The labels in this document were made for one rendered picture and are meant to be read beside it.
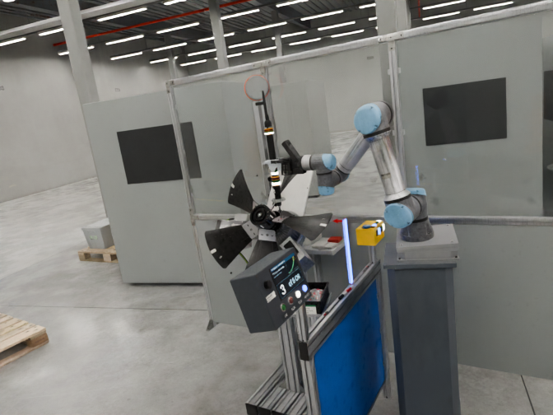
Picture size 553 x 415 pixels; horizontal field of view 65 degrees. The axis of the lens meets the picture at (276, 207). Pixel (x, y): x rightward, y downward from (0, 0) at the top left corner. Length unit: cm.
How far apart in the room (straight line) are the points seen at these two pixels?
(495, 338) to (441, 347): 79
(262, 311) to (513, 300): 176
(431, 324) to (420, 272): 25
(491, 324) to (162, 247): 327
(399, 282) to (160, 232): 321
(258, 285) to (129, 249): 382
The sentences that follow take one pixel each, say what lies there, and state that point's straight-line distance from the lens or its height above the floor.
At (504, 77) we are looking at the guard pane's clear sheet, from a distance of 257.
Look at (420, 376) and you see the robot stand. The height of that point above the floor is 44.
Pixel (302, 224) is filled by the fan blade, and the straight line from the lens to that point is 214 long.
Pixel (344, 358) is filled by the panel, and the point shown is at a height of 58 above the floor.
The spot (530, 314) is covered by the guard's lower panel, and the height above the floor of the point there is 44.
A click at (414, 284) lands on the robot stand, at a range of 206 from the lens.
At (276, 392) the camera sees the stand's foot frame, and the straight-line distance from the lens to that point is 286.
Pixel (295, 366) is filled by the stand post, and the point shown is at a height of 26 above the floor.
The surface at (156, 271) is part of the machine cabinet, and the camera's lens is 500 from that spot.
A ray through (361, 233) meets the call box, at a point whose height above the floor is 105.
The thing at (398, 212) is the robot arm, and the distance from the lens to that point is 188.
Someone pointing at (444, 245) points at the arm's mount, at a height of 107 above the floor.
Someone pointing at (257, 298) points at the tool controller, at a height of 118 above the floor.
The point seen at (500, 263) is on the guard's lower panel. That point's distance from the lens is 275.
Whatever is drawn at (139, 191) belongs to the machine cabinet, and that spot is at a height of 109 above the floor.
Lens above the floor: 174
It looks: 13 degrees down
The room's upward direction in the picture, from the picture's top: 8 degrees counter-clockwise
